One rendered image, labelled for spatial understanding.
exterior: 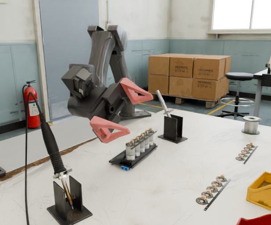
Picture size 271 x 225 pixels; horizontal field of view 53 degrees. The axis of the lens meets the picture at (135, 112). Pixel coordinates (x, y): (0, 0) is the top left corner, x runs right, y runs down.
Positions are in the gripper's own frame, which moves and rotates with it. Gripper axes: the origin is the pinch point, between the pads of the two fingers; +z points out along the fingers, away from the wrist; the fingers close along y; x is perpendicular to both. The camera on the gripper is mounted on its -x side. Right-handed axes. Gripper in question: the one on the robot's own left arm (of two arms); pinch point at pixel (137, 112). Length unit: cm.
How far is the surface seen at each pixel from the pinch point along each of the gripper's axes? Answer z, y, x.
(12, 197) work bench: -20.8, -24.8, 3.4
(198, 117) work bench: -16, 40, 47
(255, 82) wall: -102, 341, 297
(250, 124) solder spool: 7, 36, 42
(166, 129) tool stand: -13.5, 17.9, 28.7
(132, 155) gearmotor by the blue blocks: -9.0, -1.4, 16.0
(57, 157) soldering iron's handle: -9.5, -15.3, -1.9
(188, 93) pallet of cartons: -170, 243, 237
